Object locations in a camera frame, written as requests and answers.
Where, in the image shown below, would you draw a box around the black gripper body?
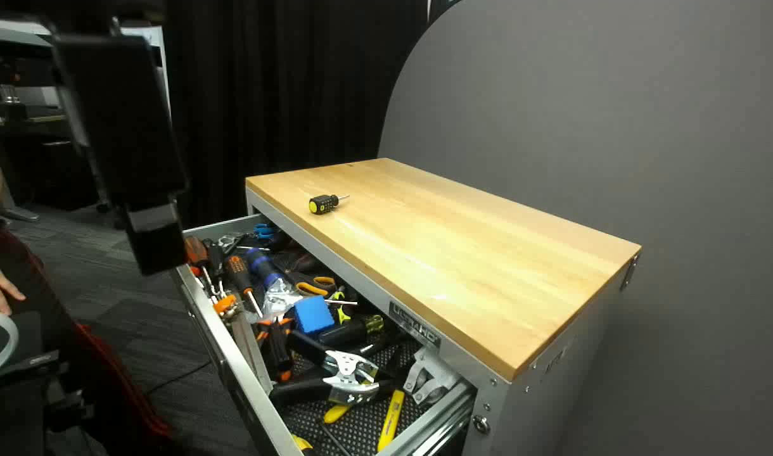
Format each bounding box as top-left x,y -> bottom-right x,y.
121,198 -> 189,279

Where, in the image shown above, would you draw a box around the wide tool drawer steel handle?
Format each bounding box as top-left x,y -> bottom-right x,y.
174,213 -> 478,456

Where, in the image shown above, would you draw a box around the stubby black yellow screwdriver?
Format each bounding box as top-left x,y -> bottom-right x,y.
306,193 -> 344,217

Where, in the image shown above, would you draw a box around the black yellow long screwdriver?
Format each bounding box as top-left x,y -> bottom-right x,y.
337,308 -> 389,343

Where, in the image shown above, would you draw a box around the clear plastic bag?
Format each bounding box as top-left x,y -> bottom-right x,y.
261,277 -> 304,321

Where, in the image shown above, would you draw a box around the black chair with red trim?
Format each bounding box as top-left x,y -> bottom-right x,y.
0,222 -> 183,456

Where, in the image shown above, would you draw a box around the dark background desk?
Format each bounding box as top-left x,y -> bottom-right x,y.
0,78 -> 108,215

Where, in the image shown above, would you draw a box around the silver spring clamp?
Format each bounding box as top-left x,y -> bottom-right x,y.
318,348 -> 383,407

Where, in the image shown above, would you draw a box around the cabinet brand label plate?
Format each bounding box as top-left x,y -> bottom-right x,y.
387,298 -> 444,350

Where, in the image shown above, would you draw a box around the steel tool cabinet wooden top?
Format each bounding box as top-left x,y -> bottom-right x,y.
242,154 -> 643,456

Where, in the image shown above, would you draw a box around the dark red handled screwdriver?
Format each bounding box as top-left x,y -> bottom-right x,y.
183,232 -> 217,297

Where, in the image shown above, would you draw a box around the orange handled screwdriver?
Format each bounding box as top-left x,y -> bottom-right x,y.
223,250 -> 266,321

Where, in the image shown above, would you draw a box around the blue handled screwdriver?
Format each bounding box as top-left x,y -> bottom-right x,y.
235,244 -> 292,293

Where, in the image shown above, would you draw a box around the black floor cable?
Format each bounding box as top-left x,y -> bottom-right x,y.
142,358 -> 216,400

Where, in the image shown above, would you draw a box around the orange black handled tool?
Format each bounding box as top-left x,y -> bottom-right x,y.
251,319 -> 299,386

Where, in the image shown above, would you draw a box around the yellow handled pliers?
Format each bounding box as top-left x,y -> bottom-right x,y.
294,270 -> 339,298

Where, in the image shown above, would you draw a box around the white tape ring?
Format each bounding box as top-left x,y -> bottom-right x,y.
0,306 -> 23,386

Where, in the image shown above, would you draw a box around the short yellow handled tool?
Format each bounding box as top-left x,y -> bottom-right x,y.
318,400 -> 354,428

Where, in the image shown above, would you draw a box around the long yellow handled tool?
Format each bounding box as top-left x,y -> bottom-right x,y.
374,386 -> 408,456

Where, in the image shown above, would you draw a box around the grey white metal bracket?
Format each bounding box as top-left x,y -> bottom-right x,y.
401,348 -> 455,407

